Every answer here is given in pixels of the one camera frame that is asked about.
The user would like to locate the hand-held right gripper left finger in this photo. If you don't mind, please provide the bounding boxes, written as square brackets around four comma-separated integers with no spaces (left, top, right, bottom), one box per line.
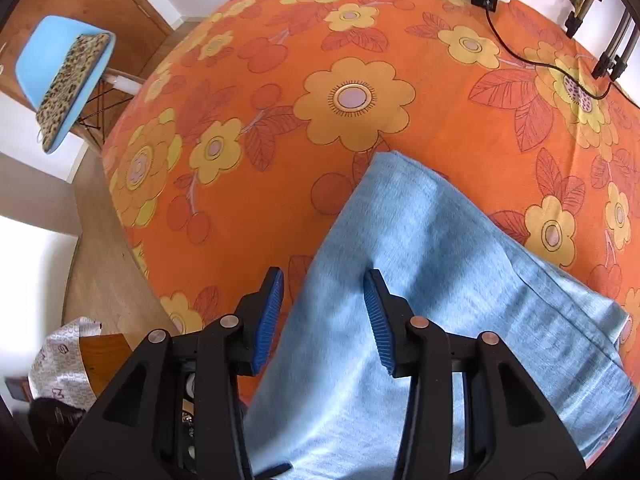
[56,266,285,480]

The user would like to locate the light blue pants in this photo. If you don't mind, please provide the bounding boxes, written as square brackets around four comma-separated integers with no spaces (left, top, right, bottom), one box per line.
[242,150,638,480]

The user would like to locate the leopard print cushion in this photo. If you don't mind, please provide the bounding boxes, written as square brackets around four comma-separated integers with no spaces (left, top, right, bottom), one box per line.
[36,32,111,154]

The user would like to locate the silver patterned bag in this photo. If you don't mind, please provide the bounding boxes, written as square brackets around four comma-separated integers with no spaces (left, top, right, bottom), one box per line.
[27,316,104,404]

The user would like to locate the black cable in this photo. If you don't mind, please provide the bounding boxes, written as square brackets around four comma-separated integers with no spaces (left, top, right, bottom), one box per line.
[482,7,614,101]

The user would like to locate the blue plastic chair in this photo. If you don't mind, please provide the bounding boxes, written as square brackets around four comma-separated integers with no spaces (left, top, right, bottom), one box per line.
[15,15,147,156]

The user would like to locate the dark cloth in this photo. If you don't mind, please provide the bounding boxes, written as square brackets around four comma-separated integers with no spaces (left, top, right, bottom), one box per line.
[27,395,94,461]

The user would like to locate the metal folding stand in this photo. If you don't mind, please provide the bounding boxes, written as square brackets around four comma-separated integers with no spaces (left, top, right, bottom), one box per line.
[564,0,640,81]

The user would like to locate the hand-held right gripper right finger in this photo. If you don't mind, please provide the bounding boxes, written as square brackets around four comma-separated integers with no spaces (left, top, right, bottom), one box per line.
[363,268,587,480]

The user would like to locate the orange floral blanket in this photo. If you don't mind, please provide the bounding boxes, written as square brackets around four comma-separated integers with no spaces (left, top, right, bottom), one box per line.
[102,0,640,406]

